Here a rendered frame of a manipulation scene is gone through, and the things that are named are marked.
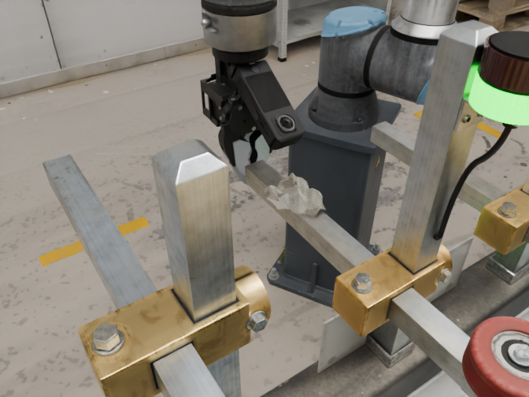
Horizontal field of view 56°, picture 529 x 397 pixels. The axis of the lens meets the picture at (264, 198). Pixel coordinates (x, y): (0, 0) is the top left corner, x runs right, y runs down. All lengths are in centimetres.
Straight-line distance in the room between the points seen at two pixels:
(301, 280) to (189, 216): 137
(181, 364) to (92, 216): 19
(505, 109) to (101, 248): 34
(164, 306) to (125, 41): 283
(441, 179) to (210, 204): 24
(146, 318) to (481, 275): 57
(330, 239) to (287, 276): 109
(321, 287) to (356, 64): 76
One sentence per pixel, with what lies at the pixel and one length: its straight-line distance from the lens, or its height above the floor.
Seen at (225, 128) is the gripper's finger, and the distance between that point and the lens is 65.
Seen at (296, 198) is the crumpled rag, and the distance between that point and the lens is 62.
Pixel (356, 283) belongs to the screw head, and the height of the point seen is 88.
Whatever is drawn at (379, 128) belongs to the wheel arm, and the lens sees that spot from 84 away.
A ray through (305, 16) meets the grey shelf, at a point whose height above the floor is 14.
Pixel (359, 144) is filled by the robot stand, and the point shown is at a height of 60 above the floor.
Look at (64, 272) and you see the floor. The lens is 185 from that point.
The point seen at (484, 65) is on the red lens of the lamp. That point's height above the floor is 111.
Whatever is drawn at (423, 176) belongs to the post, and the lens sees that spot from 49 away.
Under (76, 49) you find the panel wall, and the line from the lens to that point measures 308.
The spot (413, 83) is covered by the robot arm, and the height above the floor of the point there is 78.
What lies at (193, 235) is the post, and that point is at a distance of 31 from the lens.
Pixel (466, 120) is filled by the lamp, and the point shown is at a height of 106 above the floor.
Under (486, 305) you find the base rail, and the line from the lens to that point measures 79.
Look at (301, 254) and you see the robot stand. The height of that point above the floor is 14.
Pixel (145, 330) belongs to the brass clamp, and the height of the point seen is 97.
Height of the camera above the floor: 126
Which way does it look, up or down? 39 degrees down
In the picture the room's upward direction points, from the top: straight up
